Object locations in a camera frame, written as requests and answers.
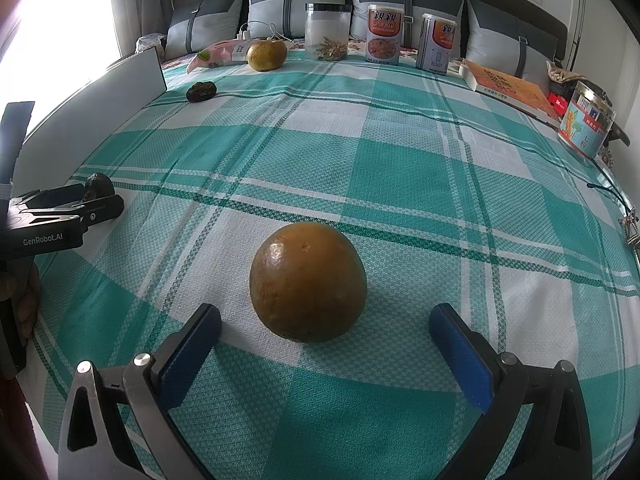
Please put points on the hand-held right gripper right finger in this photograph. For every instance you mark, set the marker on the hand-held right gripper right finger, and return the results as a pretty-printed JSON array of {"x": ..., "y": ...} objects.
[{"x": 457, "y": 355}]

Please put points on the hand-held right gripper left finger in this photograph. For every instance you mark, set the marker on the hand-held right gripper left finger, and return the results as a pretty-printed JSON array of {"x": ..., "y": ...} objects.
[{"x": 192, "y": 355}]

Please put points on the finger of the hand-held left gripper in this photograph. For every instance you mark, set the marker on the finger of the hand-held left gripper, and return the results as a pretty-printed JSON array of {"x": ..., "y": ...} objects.
[
  {"x": 55, "y": 196},
  {"x": 100, "y": 212}
]

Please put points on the dark wrinkled avocado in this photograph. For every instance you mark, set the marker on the dark wrinkled avocado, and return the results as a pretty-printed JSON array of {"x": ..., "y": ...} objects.
[
  {"x": 99, "y": 186},
  {"x": 201, "y": 91}
]

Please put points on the green-brown orange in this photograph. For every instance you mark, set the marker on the green-brown orange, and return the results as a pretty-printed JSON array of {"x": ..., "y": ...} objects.
[{"x": 307, "y": 282}]

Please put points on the person's left hand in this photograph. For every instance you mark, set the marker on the person's left hand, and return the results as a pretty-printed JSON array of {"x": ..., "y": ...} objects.
[{"x": 29, "y": 302}]

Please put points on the white flat panel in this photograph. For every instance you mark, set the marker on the white flat panel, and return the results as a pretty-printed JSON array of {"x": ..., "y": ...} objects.
[{"x": 100, "y": 100}]

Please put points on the white plastic bag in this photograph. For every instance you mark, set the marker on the white plastic bag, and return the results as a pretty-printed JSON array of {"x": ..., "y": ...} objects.
[{"x": 150, "y": 42}]

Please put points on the green checked blanket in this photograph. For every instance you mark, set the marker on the green checked blanket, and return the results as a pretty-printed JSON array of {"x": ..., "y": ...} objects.
[{"x": 400, "y": 185}]

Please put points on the pink snack bag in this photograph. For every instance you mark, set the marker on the pink snack bag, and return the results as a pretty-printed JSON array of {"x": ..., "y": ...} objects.
[{"x": 212, "y": 56}]

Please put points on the grey curtain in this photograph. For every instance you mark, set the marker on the grey curtain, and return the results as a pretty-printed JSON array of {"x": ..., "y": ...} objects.
[{"x": 160, "y": 0}]

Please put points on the yellow-green orange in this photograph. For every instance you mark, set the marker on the yellow-green orange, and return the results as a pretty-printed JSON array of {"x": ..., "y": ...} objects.
[{"x": 266, "y": 55}]

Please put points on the printed tin with clear lid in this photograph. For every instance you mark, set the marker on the printed tin with clear lid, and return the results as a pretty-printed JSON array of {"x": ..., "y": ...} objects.
[{"x": 585, "y": 122}]

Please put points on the red box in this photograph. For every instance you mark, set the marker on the red box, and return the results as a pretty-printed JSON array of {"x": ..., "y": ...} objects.
[{"x": 556, "y": 104}]

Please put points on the orange cover book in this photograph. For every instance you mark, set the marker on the orange cover book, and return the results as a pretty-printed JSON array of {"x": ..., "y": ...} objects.
[{"x": 510, "y": 87}]

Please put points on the black object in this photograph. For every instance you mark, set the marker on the black object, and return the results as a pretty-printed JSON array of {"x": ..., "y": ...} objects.
[{"x": 619, "y": 132}]

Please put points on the clear jar with black lid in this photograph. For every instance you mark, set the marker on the clear jar with black lid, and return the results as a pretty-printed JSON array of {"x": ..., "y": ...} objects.
[{"x": 328, "y": 32}]

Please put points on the beige crumpled cloth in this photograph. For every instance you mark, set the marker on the beige crumpled cloth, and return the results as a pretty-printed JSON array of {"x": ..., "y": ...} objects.
[{"x": 559, "y": 76}]

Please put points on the white and orange food can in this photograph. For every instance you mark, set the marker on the white and orange food can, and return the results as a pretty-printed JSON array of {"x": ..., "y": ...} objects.
[{"x": 436, "y": 45}]

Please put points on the orange label food can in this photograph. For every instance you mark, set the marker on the orange label food can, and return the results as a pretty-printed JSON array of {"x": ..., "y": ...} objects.
[{"x": 384, "y": 35}]

